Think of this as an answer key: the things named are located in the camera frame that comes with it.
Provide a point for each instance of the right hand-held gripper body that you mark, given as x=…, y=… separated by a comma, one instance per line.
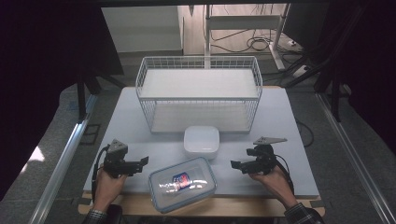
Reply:
x=263, y=161

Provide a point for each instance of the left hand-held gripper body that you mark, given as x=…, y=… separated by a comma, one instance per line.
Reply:
x=116, y=165

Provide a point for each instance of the black stand leg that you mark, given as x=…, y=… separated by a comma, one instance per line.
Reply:
x=81, y=99
x=335, y=99

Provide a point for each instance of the aluminium rail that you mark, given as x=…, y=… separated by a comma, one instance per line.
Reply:
x=62, y=165
x=351, y=146

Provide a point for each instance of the person's left hand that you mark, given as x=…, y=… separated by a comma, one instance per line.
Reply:
x=106, y=189

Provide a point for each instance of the white panel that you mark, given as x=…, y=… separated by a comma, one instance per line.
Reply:
x=141, y=28

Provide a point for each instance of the white power strip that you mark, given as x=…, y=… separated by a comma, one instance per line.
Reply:
x=301, y=71

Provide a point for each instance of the dark curtain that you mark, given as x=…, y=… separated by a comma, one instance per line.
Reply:
x=46, y=77
x=367, y=62

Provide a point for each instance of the clear blue-rimmed lidded container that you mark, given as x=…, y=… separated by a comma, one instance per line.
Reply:
x=182, y=186

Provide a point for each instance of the white desk frame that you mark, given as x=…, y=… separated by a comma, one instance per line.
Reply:
x=243, y=21

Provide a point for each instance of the white square lidded container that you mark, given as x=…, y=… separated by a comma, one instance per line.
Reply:
x=201, y=141

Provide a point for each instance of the person's right hand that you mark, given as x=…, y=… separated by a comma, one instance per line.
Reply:
x=277, y=183

